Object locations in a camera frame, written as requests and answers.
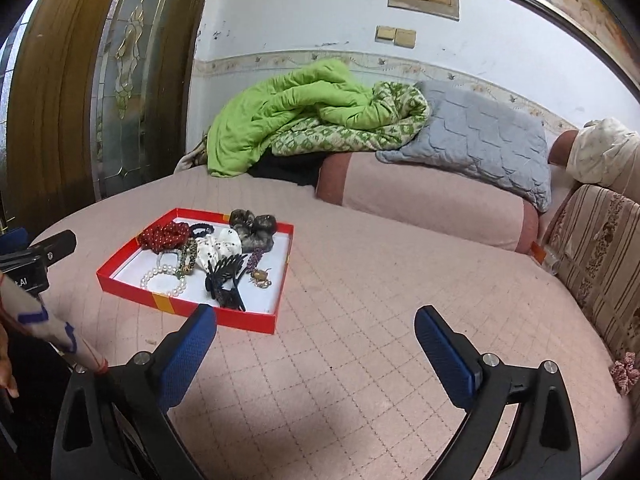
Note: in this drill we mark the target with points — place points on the white cherry print scrunchie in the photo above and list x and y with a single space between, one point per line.
222 247

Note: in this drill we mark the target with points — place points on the pink floral fabric bow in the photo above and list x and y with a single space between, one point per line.
625 372

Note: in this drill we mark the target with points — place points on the person's left hand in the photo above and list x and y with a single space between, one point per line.
7 365

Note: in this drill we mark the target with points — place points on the grey velvet scrunchie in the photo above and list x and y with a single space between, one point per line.
262 225

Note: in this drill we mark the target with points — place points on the orange tag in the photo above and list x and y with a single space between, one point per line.
538 254

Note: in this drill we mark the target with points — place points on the green white patterned quilt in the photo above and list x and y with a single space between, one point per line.
395 110

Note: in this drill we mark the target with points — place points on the wooden door with glass panel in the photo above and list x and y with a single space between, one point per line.
60 85

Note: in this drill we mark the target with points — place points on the beige patterned cloth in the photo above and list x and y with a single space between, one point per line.
192 154

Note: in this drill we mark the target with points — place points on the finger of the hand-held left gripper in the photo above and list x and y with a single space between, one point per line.
55 247

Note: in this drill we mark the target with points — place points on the green blanket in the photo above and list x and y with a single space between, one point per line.
260 110

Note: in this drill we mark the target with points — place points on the pink quilted bed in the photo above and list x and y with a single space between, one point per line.
350 285

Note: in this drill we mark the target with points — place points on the grey quilted pillow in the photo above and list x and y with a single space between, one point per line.
475 140

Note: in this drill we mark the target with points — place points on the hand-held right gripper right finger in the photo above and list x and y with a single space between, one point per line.
442 345

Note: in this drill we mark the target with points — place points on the gold wall switch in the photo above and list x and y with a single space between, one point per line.
385 34
405 38

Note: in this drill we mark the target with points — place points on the white pillow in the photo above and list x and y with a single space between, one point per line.
605 150

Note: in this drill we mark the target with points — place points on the pink bolster pillow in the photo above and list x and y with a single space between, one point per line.
425 195

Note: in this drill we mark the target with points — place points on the red patterned scrunchie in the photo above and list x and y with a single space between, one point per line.
162 237

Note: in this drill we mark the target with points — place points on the black hair claw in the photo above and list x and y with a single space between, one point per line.
222 277

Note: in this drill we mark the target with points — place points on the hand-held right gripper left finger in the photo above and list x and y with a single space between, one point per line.
190 340

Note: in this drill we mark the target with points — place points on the black cloth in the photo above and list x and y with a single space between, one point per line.
290 170

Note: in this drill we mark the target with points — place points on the red cardboard tray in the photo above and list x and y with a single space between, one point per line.
127 286

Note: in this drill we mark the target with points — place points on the brown pink cushion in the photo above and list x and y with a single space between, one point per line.
560 147

